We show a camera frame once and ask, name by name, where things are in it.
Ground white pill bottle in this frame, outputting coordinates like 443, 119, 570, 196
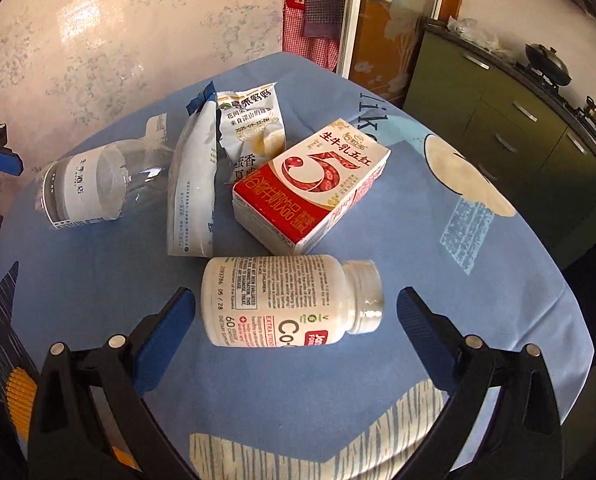
201, 254, 385, 347

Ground green base cabinets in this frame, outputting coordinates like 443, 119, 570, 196
403, 22, 596, 266

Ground blue star print tablecloth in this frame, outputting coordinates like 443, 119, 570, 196
0, 51, 595, 480

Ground white snack packet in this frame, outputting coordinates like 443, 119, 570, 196
215, 82, 286, 186

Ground printed sliding glass door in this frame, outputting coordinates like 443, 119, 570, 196
339, 0, 454, 108

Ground black gas stove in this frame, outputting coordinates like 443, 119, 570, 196
515, 60, 596, 136

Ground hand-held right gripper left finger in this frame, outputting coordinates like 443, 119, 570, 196
28, 286, 197, 480

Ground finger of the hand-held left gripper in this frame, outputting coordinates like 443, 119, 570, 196
0, 122, 23, 178

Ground red checked apron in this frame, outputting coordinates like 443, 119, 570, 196
280, 0, 341, 72

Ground clear plastic bottle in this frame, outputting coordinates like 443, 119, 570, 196
42, 139, 175, 231

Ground crumpled clear plastic bag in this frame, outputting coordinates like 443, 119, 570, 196
447, 16, 514, 56

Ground black wok with lid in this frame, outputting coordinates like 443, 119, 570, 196
524, 42, 574, 87

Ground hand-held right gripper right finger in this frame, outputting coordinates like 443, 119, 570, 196
395, 286, 565, 480

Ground white and blue wrapper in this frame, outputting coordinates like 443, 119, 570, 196
167, 80, 229, 259

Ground red and white milk carton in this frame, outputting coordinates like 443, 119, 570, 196
232, 119, 393, 256

